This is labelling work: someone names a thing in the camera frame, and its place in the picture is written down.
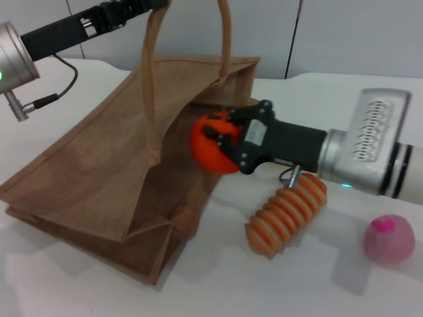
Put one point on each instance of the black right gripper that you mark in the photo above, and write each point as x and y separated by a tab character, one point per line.
284	142

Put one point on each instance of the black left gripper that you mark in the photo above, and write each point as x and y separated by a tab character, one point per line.
59	34

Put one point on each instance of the orange toy fruit with stem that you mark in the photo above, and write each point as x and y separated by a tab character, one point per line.
208	155

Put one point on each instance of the brown jute handbag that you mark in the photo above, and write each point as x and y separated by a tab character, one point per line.
99	165

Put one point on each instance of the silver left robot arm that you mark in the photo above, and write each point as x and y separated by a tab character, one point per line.
15	59

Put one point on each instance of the orange striped toy bread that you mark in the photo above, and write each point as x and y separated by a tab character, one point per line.
287	214

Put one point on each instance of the pink toy peach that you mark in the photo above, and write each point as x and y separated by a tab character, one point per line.
390	244

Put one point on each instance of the silver vented wrist camera housing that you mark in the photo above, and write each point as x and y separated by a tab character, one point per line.
376	125

